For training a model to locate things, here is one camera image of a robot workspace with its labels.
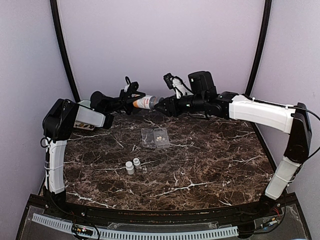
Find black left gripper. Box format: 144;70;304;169
105;88;150;116

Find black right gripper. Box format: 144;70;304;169
154;94;207;117

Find orange pill bottle grey cap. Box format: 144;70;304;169
133;95;164;110

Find clear plastic pill organizer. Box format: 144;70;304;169
141;128;170;149

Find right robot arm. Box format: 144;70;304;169
155;71;313;217

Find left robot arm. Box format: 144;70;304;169
40;86;146;196

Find yellow pills in organizer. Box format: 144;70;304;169
155;136;166;142

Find teal bowl on plate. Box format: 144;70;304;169
78;99;91;109

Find white pill bottle rear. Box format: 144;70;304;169
132;157;142;169

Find white pill bottle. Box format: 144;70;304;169
132;157;142;169
125;161;135;175

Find square floral ceramic plate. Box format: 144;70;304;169
73;121;95;131

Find white pill bottle front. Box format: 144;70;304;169
125;161;135;175

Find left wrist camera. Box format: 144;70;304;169
123;76;139;96

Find black left frame post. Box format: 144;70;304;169
49;0;81;102

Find black frame post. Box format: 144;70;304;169
244;0;273;96
49;0;81;102

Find white slotted cable duct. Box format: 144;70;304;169
31;213;239;240

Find black right frame post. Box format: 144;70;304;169
244;0;273;96

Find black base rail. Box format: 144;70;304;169
24;192;298;226

